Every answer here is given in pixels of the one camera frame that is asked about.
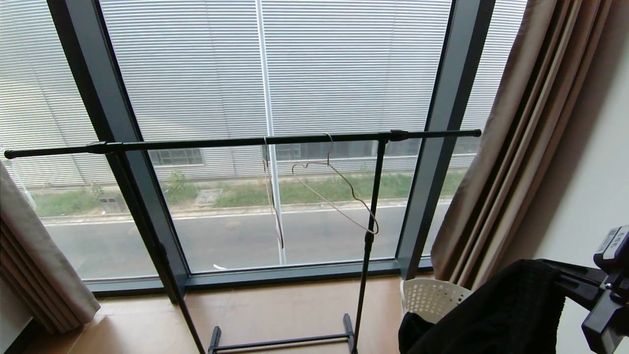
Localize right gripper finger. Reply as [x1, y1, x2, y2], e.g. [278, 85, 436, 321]
[560, 277, 597, 312]
[538, 259, 610, 295]

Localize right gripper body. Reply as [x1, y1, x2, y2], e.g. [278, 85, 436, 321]
[581, 290, 629, 354]

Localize black shorts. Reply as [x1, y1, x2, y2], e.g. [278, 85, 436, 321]
[405, 259, 567, 354]

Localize pink clothes hanger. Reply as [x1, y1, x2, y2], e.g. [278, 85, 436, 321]
[291, 132, 379, 236]
[262, 136, 285, 249]

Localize white laundry basket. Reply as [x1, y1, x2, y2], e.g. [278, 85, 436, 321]
[400, 278, 473, 325]

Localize black clothes rack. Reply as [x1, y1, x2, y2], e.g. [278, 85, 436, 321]
[3, 129, 483, 354]

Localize brown curtain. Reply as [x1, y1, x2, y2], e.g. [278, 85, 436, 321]
[431, 0, 615, 291]
[0, 162, 102, 335]

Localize window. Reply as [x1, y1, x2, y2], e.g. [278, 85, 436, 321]
[0, 0, 529, 296]

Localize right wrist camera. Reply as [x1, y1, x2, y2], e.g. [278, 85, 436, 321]
[593, 225, 629, 296]

